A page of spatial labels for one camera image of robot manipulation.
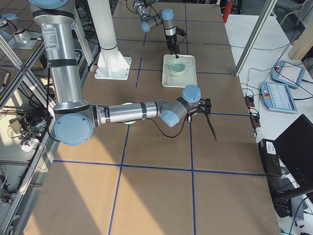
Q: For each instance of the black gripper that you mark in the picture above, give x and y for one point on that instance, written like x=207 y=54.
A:
x=170 y=39
x=197 y=112

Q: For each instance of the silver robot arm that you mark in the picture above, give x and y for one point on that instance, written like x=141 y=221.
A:
x=75 y=118
x=164 y=17

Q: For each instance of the green bowl on tray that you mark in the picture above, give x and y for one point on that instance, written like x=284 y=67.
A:
x=177 y=73

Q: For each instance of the cream bear serving tray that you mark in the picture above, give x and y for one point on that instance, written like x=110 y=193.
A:
x=188 y=78

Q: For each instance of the green bowl with ice cubes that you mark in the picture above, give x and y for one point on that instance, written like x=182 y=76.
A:
x=128 y=122

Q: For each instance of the black power strip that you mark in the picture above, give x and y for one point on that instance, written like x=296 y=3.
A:
x=252 y=111

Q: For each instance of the red fire extinguisher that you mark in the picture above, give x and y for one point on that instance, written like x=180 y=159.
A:
x=227 y=10

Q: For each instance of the near blue teach pendant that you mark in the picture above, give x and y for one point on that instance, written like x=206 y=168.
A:
x=277 y=97

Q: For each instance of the blue teach pendant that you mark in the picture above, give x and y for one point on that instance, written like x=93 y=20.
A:
x=277 y=97
x=287 y=73

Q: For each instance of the black box with label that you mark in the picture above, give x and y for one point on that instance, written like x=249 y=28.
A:
x=269 y=158

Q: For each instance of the far blue teach pendant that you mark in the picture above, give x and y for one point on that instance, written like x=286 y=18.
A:
x=287 y=73

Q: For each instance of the black laptop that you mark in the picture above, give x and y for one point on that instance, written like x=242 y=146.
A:
x=295 y=149

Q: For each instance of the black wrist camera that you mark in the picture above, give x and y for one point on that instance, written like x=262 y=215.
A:
x=204 y=107
x=180 y=31

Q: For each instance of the white camera pole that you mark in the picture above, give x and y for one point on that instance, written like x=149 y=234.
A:
x=102 y=20

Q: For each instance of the aluminium frame post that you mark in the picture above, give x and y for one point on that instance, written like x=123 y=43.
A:
x=264 y=15

